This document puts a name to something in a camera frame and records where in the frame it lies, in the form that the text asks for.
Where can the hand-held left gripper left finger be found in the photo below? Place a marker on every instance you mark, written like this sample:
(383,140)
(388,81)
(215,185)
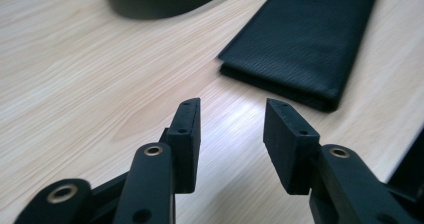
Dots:
(185,150)

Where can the black oval tray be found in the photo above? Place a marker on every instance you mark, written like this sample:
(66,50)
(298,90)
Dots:
(150,4)

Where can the black textured pouch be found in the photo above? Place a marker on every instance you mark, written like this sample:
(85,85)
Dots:
(300,40)

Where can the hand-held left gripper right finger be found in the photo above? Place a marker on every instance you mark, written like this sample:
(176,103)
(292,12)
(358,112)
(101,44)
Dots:
(286,150)

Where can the black flat object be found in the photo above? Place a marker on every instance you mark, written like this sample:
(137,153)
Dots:
(411,170)

